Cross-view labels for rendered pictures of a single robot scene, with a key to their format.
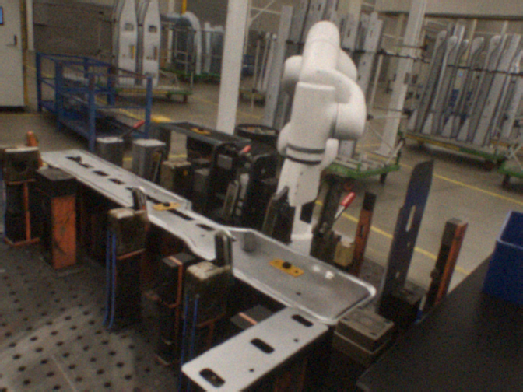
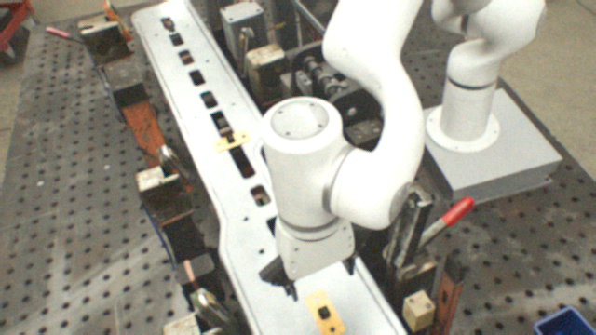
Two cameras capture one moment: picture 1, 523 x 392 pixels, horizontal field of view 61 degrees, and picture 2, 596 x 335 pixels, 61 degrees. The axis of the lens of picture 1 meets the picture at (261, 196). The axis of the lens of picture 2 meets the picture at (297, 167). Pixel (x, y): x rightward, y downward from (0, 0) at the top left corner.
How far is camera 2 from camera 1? 0.75 m
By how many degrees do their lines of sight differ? 39
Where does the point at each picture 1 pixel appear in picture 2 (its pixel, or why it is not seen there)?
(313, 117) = (289, 190)
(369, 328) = not seen: outside the picture
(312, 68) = (335, 38)
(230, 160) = (309, 86)
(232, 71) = not seen: outside the picture
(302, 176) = (300, 252)
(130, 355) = not seen: hidden behind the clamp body
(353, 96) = (385, 139)
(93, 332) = (161, 277)
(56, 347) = (122, 293)
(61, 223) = (141, 131)
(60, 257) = (153, 162)
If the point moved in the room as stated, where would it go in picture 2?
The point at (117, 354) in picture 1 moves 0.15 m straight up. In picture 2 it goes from (174, 316) to (155, 284)
